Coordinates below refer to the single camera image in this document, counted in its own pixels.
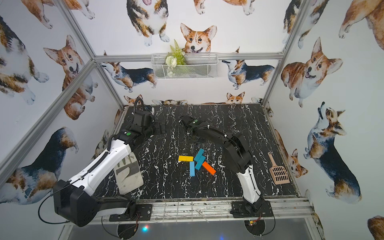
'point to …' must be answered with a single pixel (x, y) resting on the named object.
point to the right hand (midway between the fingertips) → (193, 139)
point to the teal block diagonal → (200, 162)
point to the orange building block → (209, 168)
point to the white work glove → (128, 174)
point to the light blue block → (192, 168)
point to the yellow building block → (185, 158)
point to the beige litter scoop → (279, 173)
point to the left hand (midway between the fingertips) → (160, 121)
